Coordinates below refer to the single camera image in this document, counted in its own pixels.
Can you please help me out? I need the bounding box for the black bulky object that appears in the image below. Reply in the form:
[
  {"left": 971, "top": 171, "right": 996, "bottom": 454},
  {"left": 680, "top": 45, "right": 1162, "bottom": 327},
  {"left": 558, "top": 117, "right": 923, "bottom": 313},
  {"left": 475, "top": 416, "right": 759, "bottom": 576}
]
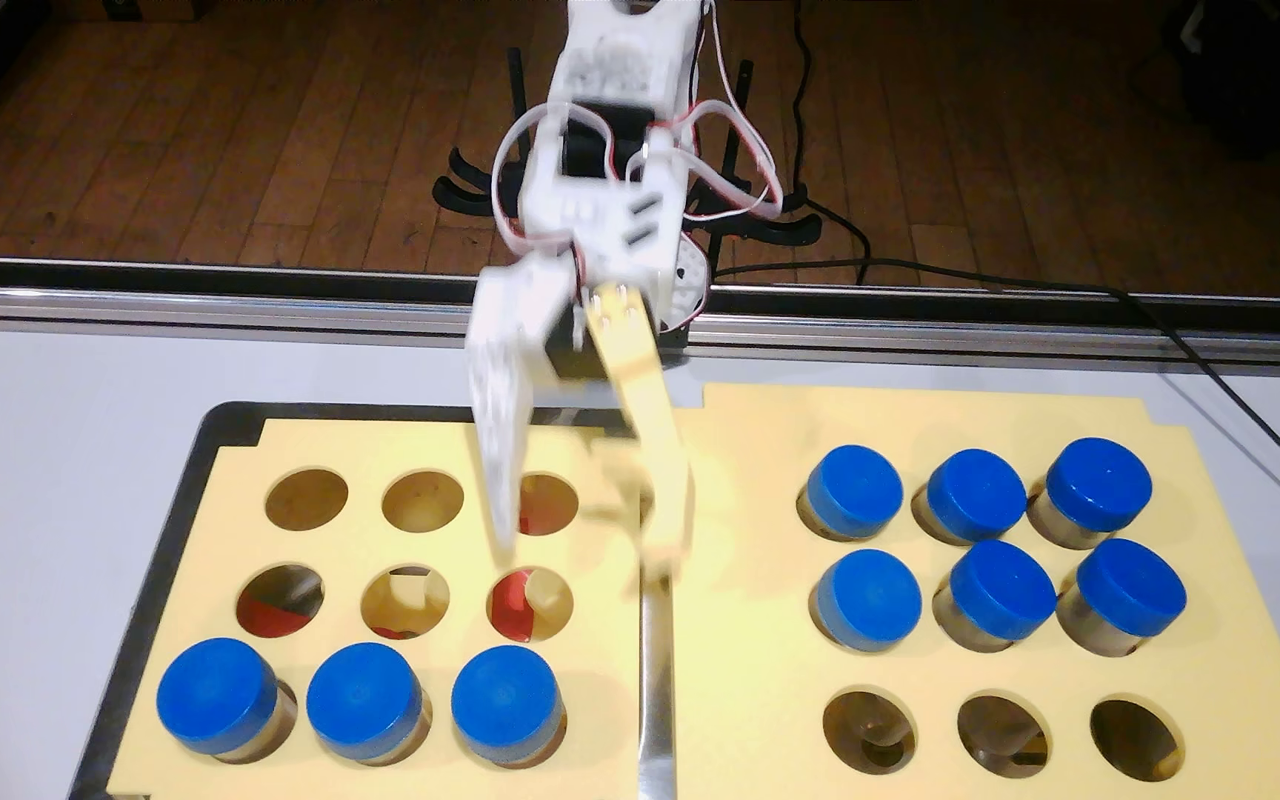
[{"left": 1162, "top": 0, "right": 1280, "bottom": 162}]

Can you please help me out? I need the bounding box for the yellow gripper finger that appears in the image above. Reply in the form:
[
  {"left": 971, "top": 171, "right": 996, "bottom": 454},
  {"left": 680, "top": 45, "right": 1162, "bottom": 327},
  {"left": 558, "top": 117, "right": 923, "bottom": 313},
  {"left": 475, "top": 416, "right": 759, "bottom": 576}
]
[{"left": 582, "top": 284, "right": 697, "bottom": 581}]

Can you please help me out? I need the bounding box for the aluminium table edge rail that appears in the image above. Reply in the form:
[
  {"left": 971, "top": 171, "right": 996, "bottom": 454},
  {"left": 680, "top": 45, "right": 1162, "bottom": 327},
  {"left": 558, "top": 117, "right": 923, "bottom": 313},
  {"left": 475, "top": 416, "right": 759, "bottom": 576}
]
[{"left": 0, "top": 253, "right": 1280, "bottom": 373}]

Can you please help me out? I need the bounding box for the black cable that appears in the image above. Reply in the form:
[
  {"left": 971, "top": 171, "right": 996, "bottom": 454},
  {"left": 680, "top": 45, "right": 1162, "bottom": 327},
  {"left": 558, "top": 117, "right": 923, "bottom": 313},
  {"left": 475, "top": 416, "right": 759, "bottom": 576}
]
[
  {"left": 790, "top": 0, "right": 875, "bottom": 286},
  {"left": 718, "top": 258, "right": 1280, "bottom": 529}
]

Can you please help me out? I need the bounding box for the black clamp with orange tip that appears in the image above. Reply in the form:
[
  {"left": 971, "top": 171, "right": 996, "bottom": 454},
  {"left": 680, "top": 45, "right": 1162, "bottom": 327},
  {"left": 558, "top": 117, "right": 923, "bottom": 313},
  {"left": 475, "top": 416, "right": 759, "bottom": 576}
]
[{"left": 432, "top": 47, "right": 539, "bottom": 224}]

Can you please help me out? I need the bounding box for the large yellow foam rack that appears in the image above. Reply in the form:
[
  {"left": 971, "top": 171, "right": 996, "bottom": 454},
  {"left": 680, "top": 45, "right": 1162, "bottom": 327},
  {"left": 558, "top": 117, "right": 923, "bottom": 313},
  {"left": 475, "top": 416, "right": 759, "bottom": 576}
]
[{"left": 667, "top": 382, "right": 1280, "bottom": 800}]

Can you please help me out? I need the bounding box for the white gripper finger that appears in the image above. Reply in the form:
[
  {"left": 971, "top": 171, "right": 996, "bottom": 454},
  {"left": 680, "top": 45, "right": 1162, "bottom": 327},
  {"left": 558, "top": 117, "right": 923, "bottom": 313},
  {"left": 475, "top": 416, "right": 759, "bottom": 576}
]
[{"left": 464, "top": 253, "right": 580, "bottom": 557}]

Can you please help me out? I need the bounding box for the blue capped test tube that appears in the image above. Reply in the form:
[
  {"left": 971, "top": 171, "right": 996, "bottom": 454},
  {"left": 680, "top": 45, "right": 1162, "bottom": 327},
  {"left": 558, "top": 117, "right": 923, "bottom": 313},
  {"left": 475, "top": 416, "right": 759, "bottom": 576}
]
[
  {"left": 450, "top": 644, "right": 568, "bottom": 769},
  {"left": 156, "top": 636, "right": 299, "bottom": 764},
  {"left": 798, "top": 443, "right": 906, "bottom": 544},
  {"left": 1027, "top": 436, "right": 1153, "bottom": 551},
  {"left": 812, "top": 549, "right": 924, "bottom": 655},
  {"left": 1056, "top": 539, "right": 1189, "bottom": 657},
  {"left": 933, "top": 540, "right": 1058, "bottom": 655},
  {"left": 913, "top": 447, "right": 1028, "bottom": 548},
  {"left": 305, "top": 640, "right": 433, "bottom": 767}
]

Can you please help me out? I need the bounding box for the yellow foam rack in tray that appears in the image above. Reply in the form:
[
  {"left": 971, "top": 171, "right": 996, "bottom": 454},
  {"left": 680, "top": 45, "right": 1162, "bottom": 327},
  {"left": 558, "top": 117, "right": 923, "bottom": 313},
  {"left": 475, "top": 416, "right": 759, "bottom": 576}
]
[{"left": 107, "top": 416, "right": 644, "bottom": 800}]

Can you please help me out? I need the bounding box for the metal tray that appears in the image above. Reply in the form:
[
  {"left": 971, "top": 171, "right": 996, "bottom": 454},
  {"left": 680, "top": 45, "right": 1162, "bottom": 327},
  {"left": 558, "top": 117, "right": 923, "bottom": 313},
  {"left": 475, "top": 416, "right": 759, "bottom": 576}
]
[{"left": 67, "top": 400, "right": 675, "bottom": 800}]

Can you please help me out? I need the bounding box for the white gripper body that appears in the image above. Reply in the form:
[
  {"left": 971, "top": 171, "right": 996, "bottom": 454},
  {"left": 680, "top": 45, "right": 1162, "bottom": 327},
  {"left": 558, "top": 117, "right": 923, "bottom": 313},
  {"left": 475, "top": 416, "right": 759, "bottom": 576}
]
[{"left": 518, "top": 156, "right": 689, "bottom": 353}]

